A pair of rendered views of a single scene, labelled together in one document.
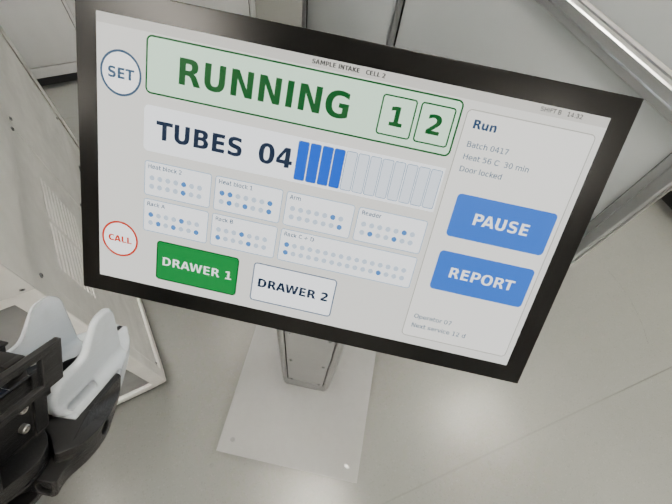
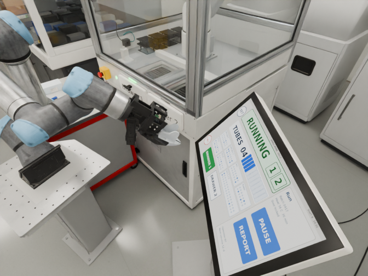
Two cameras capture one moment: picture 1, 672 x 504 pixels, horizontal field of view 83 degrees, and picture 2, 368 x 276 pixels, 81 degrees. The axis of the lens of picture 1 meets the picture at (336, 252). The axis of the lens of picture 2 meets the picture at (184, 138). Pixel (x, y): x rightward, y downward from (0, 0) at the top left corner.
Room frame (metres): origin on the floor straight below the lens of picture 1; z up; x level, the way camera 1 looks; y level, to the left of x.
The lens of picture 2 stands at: (0.03, -0.35, 1.59)
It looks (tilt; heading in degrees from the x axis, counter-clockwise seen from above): 43 degrees down; 84
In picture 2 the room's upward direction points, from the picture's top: straight up
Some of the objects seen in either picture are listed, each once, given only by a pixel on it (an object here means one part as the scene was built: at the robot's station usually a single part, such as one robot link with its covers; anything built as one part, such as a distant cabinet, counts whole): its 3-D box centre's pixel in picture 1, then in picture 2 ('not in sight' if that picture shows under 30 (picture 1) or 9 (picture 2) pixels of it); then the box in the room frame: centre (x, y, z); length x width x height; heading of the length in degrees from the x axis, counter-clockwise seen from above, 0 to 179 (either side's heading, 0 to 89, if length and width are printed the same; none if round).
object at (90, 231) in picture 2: not in sight; (75, 208); (-0.56, 0.38, 0.38); 0.30 x 0.30 x 0.76; 50
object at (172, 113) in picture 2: not in sight; (164, 111); (0.03, 0.64, 0.87); 0.29 x 0.02 x 0.11; 127
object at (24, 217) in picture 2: not in sight; (49, 179); (-0.57, 0.37, 0.70); 0.45 x 0.44 x 0.12; 50
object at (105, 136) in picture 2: not in sight; (83, 137); (-0.65, 1.03, 0.38); 0.62 x 0.58 x 0.76; 127
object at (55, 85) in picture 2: not in sight; (52, 86); (-0.77, 1.15, 0.79); 0.13 x 0.09 x 0.05; 33
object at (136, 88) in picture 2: not in sight; (132, 90); (-0.16, 0.89, 0.87); 0.29 x 0.02 x 0.11; 127
